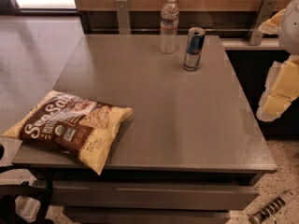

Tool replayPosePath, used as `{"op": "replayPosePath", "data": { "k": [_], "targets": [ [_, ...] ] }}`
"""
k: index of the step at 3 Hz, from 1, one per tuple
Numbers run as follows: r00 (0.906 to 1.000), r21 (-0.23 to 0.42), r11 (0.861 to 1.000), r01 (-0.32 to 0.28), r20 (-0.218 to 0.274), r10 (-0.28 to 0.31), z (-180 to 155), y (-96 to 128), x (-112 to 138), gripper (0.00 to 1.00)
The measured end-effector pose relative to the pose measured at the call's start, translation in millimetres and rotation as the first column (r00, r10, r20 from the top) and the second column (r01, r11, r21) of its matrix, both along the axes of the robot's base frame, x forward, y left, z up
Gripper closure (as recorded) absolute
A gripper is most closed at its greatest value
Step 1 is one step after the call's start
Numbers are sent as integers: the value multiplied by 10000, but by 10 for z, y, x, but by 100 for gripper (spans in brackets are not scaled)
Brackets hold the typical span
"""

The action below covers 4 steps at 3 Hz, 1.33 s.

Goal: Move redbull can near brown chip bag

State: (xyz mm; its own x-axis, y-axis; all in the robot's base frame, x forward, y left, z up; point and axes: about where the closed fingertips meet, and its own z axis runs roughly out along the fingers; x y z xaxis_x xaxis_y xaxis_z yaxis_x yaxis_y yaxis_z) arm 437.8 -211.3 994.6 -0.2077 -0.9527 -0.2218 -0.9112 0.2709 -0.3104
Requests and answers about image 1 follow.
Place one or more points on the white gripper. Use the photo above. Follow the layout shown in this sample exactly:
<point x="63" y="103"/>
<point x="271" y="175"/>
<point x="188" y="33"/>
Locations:
<point x="290" y="28"/>

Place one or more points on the Red Bull can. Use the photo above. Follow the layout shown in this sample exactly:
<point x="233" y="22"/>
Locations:
<point x="195" y="42"/>

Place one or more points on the brown sea salt chip bag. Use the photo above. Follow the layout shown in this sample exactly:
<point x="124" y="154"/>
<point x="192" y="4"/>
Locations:
<point x="80" y="126"/>

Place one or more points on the clear plastic water bottle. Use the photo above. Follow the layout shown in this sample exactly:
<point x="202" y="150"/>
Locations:
<point x="169" y="26"/>

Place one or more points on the striped tube on floor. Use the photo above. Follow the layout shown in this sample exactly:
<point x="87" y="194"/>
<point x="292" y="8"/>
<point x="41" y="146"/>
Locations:
<point x="269" y="210"/>

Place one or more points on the grey table drawer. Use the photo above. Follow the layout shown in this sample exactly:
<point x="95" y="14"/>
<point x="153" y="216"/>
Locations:
<point x="164" y="196"/>

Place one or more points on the white mesh object on floor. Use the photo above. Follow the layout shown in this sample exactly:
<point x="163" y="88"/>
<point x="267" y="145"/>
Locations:
<point x="27" y="208"/>

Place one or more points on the black chair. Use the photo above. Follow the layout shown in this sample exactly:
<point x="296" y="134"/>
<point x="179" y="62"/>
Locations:
<point x="9" y="193"/>

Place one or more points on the right metal bracket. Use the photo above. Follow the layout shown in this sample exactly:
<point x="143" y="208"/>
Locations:
<point x="264" y="12"/>

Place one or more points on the metal bracket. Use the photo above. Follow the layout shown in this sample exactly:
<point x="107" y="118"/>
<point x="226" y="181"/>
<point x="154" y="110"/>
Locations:
<point x="123" y="16"/>
<point x="264" y="12"/>

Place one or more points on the left metal bracket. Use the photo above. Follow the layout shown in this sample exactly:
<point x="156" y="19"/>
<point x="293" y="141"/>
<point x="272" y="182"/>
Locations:
<point x="123" y="16"/>

